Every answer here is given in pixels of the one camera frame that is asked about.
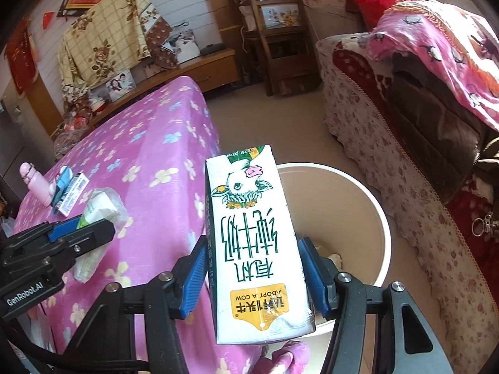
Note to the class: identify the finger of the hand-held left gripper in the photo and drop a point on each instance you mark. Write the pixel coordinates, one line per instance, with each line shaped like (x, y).
(64, 228)
(89, 235)

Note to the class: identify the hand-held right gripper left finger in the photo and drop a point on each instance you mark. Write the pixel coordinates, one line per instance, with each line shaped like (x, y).
(195, 276)

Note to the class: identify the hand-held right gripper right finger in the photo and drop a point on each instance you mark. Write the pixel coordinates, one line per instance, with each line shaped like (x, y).
(312, 276)

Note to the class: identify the clear green white tissue packet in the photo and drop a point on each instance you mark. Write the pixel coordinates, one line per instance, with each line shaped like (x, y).
(99, 208)

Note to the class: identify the white cow print milk carton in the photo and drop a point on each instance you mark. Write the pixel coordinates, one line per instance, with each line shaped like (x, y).
(253, 241)

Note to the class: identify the beige plastic bucket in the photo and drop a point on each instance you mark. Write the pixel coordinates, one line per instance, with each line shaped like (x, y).
(351, 210)

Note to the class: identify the white printed cardboard box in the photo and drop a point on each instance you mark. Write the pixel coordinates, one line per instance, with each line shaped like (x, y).
(70, 194)

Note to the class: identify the blue tissue packet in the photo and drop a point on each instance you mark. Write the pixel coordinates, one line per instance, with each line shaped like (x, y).
(64, 176)

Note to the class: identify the pink water bottle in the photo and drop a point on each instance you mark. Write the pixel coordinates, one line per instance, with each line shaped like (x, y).
(36, 183)

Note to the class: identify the clear plastic bag pile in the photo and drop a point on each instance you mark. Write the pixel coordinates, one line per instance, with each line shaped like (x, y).
(72, 132)

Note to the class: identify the grey refrigerator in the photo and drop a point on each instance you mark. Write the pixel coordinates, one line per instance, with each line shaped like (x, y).
(13, 144)

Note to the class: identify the pink floral table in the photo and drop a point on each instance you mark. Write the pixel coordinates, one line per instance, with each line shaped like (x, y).
(156, 156)

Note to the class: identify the small framed couple photo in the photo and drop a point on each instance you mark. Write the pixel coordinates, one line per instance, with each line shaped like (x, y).
(121, 81)

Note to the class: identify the red hanging knot decoration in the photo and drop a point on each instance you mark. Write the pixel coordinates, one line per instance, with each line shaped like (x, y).
(21, 52)

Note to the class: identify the floral covered sofa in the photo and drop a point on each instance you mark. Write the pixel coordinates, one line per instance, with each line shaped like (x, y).
(358, 97)

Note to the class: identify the brown jacket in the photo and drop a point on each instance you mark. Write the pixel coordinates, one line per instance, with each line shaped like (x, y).
(432, 124)

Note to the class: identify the yellow floral cover cloth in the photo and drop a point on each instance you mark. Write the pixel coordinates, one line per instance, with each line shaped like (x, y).
(105, 35)

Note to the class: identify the wooden cabinet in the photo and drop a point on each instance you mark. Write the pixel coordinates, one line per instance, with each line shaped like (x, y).
(210, 68)

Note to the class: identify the small red flag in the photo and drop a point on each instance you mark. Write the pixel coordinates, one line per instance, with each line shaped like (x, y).
(46, 19)

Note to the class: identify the large portrait photo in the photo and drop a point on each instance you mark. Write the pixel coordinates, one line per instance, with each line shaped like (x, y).
(183, 46)

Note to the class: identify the dark wooden chair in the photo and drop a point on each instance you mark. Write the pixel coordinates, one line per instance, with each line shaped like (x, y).
(288, 66)

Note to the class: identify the black set-top box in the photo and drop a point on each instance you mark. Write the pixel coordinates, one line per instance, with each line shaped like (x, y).
(212, 48)

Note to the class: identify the pink cartoon blanket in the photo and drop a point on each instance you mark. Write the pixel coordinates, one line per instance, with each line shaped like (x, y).
(440, 46)

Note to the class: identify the floral framed picture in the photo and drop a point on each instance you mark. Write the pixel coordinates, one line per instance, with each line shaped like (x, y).
(281, 14)

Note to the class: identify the red cushion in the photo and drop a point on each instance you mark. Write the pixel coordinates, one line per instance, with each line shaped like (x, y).
(378, 6)

